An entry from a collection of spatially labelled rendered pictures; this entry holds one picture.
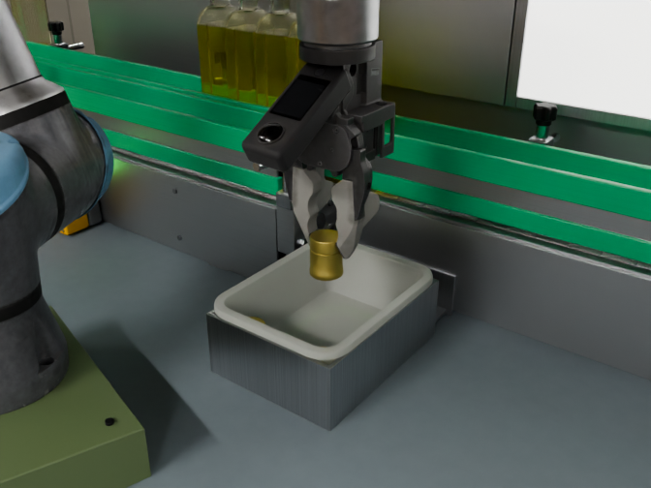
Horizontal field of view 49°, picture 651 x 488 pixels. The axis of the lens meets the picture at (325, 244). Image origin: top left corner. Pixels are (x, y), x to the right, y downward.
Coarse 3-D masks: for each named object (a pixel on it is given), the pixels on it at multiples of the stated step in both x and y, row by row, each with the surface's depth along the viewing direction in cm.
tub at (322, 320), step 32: (288, 256) 88; (352, 256) 91; (384, 256) 88; (256, 288) 83; (288, 288) 88; (320, 288) 93; (352, 288) 92; (384, 288) 89; (416, 288) 81; (256, 320) 75; (288, 320) 88; (320, 320) 88; (352, 320) 88; (384, 320) 76; (320, 352) 70
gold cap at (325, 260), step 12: (312, 240) 72; (324, 240) 72; (336, 240) 72; (312, 252) 73; (324, 252) 72; (336, 252) 73; (312, 264) 74; (324, 264) 73; (336, 264) 73; (312, 276) 74; (324, 276) 73; (336, 276) 74
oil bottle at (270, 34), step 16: (272, 16) 98; (288, 16) 98; (256, 32) 100; (272, 32) 98; (256, 48) 101; (272, 48) 99; (256, 64) 102; (272, 64) 100; (272, 80) 101; (272, 96) 102
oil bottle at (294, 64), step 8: (296, 24) 95; (288, 32) 96; (296, 32) 95; (288, 40) 97; (296, 40) 96; (288, 48) 97; (296, 48) 96; (288, 56) 98; (296, 56) 97; (288, 64) 98; (296, 64) 97; (304, 64) 96; (288, 72) 99; (296, 72) 98; (288, 80) 99
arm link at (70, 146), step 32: (0, 0) 70; (0, 32) 69; (0, 64) 69; (32, 64) 73; (0, 96) 70; (32, 96) 70; (64, 96) 74; (0, 128) 69; (32, 128) 70; (64, 128) 73; (96, 128) 79; (64, 160) 71; (96, 160) 77; (64, 192) 70; (96, 192) 78; (64, 224) 73
